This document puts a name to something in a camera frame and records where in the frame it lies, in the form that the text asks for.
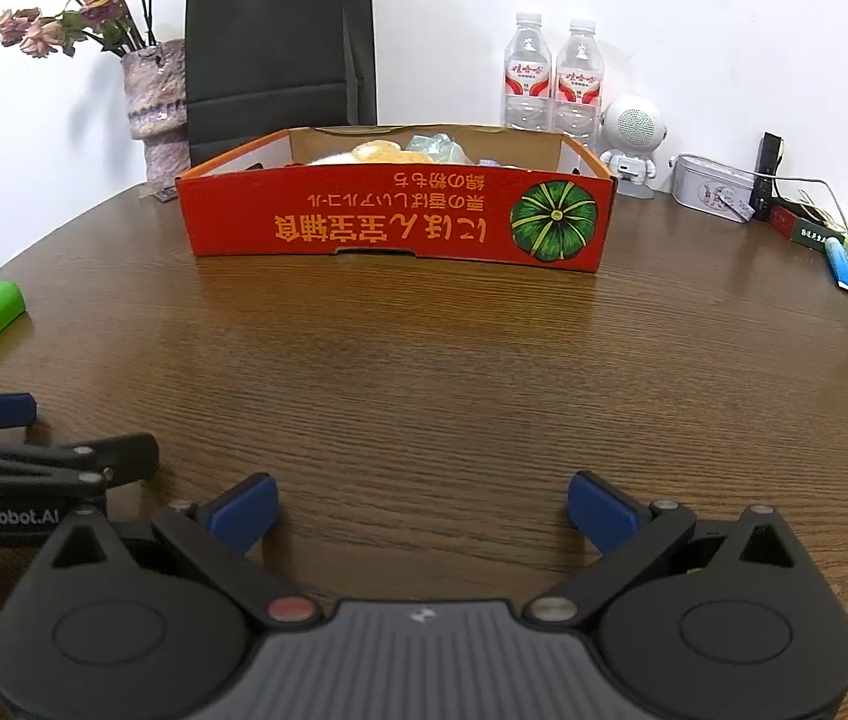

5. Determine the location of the white tin box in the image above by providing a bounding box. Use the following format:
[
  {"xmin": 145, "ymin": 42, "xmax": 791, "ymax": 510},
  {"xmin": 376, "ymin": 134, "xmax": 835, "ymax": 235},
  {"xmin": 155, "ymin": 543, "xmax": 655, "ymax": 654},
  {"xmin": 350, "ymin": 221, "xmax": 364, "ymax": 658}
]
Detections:
[{"xmin": 671, "ymin": 154, "xmax": 759, "ymax": 224}]

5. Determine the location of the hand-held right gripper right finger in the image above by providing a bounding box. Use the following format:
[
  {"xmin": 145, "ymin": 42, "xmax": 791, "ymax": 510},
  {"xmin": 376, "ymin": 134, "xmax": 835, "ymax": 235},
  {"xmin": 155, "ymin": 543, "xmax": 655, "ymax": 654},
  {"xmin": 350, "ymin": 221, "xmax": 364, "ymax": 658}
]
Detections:
[{"xmin": 525, "ymin": 470, "xmax": 811, "ymax": 632}]

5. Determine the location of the black upright device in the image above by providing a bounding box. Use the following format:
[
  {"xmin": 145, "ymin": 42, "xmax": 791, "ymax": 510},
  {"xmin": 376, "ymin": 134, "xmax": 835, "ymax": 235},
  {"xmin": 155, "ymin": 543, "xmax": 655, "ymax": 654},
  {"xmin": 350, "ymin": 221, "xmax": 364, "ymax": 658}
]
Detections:
[{"xmin": 752, "ymin": 133, "xmax": 783, "ymax": 220}]

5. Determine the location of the mottled pink vase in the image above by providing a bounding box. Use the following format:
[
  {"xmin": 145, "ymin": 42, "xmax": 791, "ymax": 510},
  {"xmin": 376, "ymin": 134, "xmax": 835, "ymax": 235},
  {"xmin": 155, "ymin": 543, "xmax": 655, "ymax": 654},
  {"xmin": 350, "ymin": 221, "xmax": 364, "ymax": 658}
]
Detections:
[{"xmin": 121, "ymin": 40, "xmax": 192, "ymax": 185}]

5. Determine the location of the clear water bottle red label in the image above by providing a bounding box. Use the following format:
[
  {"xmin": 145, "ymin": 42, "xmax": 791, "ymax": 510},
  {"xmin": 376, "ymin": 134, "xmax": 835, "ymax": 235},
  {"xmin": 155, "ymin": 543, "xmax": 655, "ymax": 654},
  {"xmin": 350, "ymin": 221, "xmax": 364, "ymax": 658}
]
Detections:
[
  {"xmin": 555, "ymin": 18, "xmax": 606, "ymax": 151},
  {"xmin": 502, "ymin": 12, "xmax": 554, "ymax": 132}
]

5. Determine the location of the red cardboard box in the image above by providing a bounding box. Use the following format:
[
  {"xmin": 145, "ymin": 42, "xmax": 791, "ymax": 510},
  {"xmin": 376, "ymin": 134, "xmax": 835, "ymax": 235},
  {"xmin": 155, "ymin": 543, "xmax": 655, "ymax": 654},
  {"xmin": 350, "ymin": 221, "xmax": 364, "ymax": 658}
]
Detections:
[{"xmin": 175, "ymin": 124, "xmax": 620, "ymax": 273}]

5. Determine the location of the dark red green carton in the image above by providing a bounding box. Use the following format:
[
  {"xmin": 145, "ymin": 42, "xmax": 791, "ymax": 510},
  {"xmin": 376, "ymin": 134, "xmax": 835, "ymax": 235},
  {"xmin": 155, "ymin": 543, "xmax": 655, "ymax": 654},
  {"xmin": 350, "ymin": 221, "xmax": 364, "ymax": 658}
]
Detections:
[{"xmin": 769, "ymin": 201, "xmax": 848, "ymax": 247}]

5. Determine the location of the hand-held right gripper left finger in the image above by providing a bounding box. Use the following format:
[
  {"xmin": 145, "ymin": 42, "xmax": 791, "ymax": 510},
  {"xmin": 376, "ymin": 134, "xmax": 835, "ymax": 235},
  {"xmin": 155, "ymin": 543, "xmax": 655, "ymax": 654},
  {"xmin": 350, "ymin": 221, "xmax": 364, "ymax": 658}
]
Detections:
[{"xmin": 49, "ymin": 472, "xmax": 323, "ymax": 632}]

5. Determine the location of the yellow soft item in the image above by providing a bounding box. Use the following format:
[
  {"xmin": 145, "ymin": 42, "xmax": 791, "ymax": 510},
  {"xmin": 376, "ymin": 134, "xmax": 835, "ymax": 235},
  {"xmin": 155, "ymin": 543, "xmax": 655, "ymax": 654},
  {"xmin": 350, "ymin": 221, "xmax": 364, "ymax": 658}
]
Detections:
[{"xmin": 349, "ymin": 141, "xmax": 432, "ymax": 166}]

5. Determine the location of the clear greenish packet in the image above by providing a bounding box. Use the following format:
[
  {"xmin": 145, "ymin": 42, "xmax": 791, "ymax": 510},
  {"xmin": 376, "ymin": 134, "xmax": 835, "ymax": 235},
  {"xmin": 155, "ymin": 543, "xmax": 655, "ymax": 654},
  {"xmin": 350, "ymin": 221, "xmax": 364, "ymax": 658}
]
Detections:
[{"xmin": 404, "ymin": 133, "xmax": 470, "ymax": 164}]

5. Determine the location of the white cable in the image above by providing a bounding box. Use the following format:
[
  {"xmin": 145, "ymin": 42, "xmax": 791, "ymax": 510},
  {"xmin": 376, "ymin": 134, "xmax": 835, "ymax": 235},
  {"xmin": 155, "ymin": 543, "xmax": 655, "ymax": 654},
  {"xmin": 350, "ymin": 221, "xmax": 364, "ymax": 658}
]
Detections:
[{"xmin": 670, "ymin": 154, "xmax": 848, "ymax": 278}]

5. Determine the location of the white robot speaker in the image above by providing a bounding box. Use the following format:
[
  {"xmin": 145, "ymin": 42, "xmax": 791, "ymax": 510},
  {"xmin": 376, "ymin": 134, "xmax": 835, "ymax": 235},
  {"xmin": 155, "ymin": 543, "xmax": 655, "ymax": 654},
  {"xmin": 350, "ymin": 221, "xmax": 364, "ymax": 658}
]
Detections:
[{"xmin": 600, "ymin": 95, "xmax": 669, "ymax": 198}]

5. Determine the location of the black paper bag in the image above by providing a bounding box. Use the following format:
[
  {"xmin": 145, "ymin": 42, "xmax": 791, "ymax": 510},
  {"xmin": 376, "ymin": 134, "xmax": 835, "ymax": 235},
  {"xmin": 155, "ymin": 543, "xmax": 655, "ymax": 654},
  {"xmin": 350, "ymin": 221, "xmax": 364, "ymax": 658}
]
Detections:
[{"xmin": 185, "ymin": 0, "xmax": 380, "ymax": 170}]

